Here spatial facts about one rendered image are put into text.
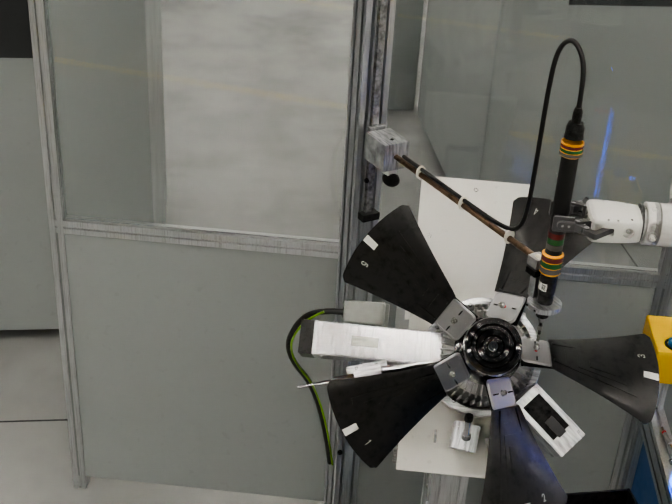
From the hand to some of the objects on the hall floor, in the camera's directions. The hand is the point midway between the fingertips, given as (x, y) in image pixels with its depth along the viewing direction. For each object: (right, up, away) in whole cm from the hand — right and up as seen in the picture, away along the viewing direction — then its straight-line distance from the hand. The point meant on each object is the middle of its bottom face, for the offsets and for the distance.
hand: (559, 215), depth 204 cm
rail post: (+31, -118, +101) cm, 158 cm away
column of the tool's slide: (-43, -98, +128) cm, 167 cm away
